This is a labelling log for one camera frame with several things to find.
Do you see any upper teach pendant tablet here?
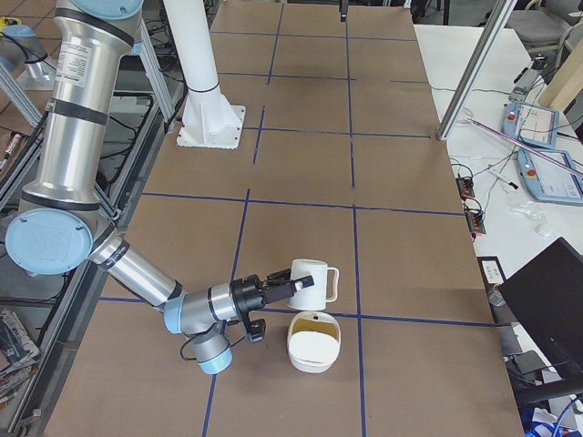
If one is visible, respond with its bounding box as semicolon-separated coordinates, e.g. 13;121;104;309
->
502;101;559;149

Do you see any black marker pen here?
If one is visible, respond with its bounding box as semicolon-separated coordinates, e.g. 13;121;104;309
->
487;168;519;190

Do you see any cream basket container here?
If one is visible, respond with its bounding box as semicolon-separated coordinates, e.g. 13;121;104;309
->
287;311;342;373

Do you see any silver reacher grabber stick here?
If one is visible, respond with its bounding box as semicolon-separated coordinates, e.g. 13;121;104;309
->
462;116;583;177

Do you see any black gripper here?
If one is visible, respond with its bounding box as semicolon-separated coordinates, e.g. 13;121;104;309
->
230;269;314;314

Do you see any aluminium frame post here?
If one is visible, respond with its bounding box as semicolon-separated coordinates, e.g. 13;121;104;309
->
437;0;517;141

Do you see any orange circuit board lower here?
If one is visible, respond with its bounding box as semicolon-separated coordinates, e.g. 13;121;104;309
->
464;207;486;239

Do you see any teach pendant tablet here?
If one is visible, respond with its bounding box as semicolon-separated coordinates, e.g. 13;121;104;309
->
517;149;582;206
502;101;559;149

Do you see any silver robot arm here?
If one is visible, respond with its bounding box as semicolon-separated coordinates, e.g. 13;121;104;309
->
5;1;314;375
1;1;220;101

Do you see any white ribbed mug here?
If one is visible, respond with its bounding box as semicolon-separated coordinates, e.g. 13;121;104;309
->
287;259;340;310

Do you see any lower teach pendant tablet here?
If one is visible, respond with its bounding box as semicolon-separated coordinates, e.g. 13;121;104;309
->
517;149;582;206

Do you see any orange circuit board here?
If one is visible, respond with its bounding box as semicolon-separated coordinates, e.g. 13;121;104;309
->
455;176;476;200
464;207;486;239

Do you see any stack of books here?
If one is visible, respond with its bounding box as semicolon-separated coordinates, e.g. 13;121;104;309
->
1;307;41;403

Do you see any orange circuit board upper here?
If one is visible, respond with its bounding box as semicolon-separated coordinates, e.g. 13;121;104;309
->
455;176;476;200

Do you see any black laptop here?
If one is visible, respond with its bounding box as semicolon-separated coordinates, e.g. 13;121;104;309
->
499;237;582;378

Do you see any white camera pole with base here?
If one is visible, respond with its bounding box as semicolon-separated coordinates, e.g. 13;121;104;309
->
165;1;246;149

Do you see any white label card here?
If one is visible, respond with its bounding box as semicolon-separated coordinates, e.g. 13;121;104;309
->
477;256;506;288

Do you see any wrist black camera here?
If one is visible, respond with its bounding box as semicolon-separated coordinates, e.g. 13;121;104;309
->
239;312;266;343

